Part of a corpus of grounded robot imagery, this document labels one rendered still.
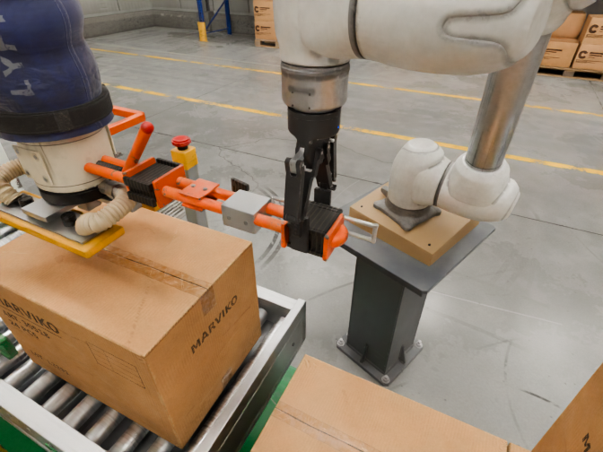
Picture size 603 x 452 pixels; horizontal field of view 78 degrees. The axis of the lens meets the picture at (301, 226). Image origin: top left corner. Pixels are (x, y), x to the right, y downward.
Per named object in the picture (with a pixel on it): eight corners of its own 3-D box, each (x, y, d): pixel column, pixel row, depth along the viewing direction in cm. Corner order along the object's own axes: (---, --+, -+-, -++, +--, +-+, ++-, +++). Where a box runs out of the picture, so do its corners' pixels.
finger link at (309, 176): (324, 149, 54) (320, 148, 53) (309, 222, 57) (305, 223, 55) (301, 143, 55) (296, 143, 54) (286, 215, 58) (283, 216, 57)
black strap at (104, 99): (-36, 122, 73) (-48, 101, 71) (68, 91, 90) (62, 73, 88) (39, 144, 66) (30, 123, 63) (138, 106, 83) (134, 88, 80)
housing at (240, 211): (222, 225, 68) (219, 205, 65) (241, 207, 73) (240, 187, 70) (254, 236, 66) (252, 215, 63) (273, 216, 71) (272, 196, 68)
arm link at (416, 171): (397, 179, 142) (407, 126, 127) (444, 195, 134) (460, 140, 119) (379, 200, 132) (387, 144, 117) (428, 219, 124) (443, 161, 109)
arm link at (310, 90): (266, 63, 46) (269, 110, 50) (334, 72, 43) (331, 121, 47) (300, 50, 53) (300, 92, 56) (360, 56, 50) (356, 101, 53)
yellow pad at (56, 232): (-15, 215, 86) (-26, 197, 83) (26, 195, 93) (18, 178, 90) (88, 260, 75) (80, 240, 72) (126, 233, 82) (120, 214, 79)
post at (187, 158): (208, 325, 195) (169, 150, 137) (216, 317, 200) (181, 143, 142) (219, 330, 193) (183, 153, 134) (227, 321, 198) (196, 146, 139)
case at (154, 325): (31, 361, 116) (-37, 266, 93) (129, 280, 145) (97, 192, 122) (182, 450, 95) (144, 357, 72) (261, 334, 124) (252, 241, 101)
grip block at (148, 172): (126, 200, 74) (117, 174, 71) (160, 178, 82) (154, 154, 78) (158, 211, 72) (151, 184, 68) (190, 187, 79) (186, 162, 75)
